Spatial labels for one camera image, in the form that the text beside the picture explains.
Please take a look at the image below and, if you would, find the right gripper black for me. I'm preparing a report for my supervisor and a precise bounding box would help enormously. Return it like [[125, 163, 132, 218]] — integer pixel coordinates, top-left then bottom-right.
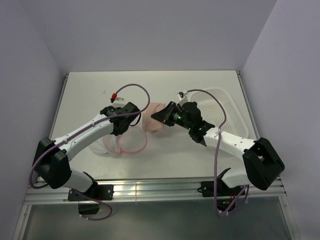
[[151, 101, 192, 131]]

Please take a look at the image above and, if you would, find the white mesh laundry bag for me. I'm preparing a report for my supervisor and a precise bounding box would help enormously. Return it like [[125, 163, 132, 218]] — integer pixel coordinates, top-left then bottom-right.
[[88, 126, 148, 158]]

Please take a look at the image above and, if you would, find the white perforated plastic basket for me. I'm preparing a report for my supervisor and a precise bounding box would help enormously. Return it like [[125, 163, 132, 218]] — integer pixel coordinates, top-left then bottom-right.
[[188, 88, 249, 138]]

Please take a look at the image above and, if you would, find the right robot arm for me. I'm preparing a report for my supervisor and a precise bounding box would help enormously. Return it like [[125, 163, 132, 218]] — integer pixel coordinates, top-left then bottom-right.
[[151, 102, 285, 195]]

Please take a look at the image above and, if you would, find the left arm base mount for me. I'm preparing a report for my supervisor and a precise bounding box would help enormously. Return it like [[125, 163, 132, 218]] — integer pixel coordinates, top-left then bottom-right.
[[67, 171, 114, 221]]

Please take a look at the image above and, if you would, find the pink bra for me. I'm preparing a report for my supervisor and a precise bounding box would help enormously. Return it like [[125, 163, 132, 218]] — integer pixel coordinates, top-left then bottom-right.
[[142, 102, 166, 134]]

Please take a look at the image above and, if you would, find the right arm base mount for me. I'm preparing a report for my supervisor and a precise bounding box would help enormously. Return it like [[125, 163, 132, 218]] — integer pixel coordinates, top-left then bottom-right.
[[197, 167, 244, 212]]

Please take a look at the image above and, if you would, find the aluminium rail frame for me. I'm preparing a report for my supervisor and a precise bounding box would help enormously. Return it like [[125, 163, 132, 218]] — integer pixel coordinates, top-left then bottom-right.
[[24, 176, 287, 203]]

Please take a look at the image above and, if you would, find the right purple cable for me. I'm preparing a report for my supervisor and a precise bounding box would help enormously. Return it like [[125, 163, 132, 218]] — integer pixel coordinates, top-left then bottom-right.
[[186, 88, 251, 220]]

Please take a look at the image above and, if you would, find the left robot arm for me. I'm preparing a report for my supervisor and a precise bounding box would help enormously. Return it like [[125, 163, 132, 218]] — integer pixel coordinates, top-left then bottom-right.
[[29, 102, 141, 200]]

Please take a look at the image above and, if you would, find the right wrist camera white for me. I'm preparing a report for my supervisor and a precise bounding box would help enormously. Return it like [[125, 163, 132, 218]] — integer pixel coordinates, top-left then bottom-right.
[[177, 90, 189, 106]]

